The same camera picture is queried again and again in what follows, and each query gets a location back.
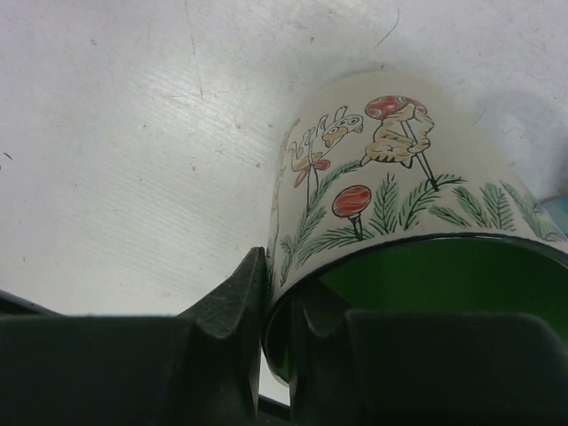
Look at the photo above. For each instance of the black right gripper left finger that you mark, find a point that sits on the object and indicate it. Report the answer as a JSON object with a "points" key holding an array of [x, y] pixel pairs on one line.
{"points": [[200, 367]]}

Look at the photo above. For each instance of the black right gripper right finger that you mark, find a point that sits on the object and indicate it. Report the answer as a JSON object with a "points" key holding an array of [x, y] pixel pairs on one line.
{"points": [[369, 367]]}

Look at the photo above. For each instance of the cream mug green inside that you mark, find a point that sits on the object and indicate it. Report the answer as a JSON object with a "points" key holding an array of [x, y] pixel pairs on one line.
{"points": [[388, 196]]}

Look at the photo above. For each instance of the blue butterfly mug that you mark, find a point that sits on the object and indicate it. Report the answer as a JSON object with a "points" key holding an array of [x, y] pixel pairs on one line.
{"points": [[557, 208]]}

